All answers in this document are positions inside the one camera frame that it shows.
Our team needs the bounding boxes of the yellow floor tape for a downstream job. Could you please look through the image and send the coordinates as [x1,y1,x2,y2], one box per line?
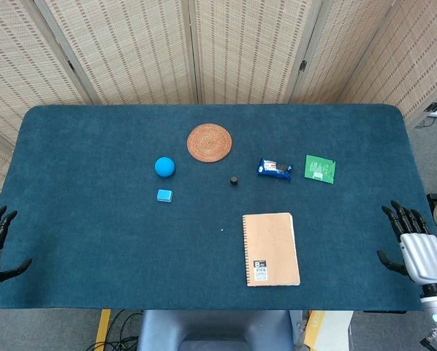
[94,309,112,351]

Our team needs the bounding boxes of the blue ball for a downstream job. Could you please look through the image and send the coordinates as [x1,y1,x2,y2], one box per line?
[154,156,176,179]

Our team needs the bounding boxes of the tan spiral notebook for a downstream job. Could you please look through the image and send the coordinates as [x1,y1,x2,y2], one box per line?
[241,212,301,288]

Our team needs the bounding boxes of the blue table cloth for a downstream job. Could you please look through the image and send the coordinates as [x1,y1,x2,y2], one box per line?
[0,103,436,312]

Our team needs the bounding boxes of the blue cookie packet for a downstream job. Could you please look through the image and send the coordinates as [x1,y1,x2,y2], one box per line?
[256,157,293,182]

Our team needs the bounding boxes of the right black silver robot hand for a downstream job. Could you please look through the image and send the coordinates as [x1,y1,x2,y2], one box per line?
[376,200,437,287]

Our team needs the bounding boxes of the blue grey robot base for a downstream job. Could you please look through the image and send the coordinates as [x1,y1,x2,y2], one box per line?
[136,309,295,351]

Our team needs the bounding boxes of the white yellow cardboard box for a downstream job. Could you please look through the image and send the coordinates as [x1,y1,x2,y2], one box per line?
[303,310,354,351]

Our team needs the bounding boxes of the round woven rattan coaster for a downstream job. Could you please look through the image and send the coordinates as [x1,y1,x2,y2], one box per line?
[186,123,233,163]

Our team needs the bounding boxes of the green sachet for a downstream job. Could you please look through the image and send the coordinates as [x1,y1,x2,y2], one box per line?
[304,154,337,185]

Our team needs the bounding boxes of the black floor cables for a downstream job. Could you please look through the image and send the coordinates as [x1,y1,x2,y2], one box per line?
[85,309,145,351]

